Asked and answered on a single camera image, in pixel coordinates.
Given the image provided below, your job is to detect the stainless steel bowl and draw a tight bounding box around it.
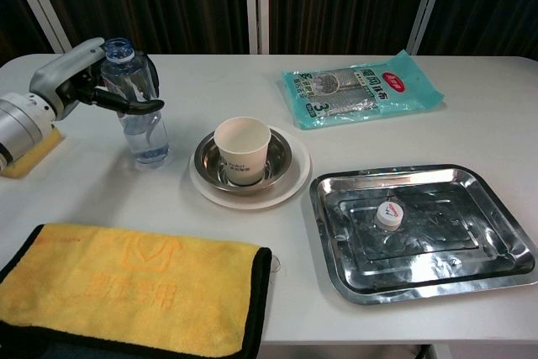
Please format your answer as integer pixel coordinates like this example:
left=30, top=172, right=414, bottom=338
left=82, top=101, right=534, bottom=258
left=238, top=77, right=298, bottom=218
left=193, top=127, right=293, bottom=196

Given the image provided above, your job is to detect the white paper cup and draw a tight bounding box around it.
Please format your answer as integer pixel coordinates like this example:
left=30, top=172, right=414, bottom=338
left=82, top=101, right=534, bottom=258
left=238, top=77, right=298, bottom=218
left=213, top=116, right=272, bottom=187

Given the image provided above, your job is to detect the white round plate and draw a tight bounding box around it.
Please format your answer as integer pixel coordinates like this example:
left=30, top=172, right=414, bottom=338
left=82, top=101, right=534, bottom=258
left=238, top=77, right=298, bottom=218
left=188, top=125, right=313, bottom=211

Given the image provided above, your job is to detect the teal dishcloth package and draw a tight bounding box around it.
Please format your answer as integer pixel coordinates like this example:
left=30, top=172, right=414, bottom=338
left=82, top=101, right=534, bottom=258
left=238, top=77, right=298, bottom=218
left=280, top=49, right=446, bottom=131

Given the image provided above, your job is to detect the clear plastic water bottle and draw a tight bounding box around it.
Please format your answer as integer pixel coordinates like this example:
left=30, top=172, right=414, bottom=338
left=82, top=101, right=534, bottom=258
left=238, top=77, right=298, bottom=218
left=99, top=37, right=171, bottom=168

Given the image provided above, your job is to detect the rectangular stainless steel tray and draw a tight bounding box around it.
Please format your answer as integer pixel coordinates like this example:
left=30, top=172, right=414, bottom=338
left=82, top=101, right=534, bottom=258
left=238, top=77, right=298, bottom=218
left=309, top=164, right=538, bottom=306

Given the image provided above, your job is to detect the green and yellow sponge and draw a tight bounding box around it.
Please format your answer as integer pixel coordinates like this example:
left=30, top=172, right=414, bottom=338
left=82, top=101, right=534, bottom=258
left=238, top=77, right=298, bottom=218
left=0, top=127, right=64, bottom=179

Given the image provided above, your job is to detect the white bottle cap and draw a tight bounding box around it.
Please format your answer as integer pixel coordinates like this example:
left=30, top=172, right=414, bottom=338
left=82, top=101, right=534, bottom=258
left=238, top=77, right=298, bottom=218
left=373, top=201, right=407, bottom=232

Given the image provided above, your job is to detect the white frame post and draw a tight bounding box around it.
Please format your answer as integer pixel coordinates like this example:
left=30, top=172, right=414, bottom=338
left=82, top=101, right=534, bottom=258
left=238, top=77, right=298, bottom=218
left=10, top=0, right=72, bottom=54
left=245, top=0, right=270, bottom=55
left=406, top=0, right=453, bottom=56

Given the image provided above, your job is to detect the yellow towel with black trim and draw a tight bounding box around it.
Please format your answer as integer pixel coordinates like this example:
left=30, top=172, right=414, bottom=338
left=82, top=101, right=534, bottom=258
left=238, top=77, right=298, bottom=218
left=0, top=223, right=273, bottom=359

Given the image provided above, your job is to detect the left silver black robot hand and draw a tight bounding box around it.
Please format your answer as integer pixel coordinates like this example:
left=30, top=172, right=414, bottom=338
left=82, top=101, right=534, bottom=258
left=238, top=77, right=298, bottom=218
left=29, top=37, right=166, bottom=121

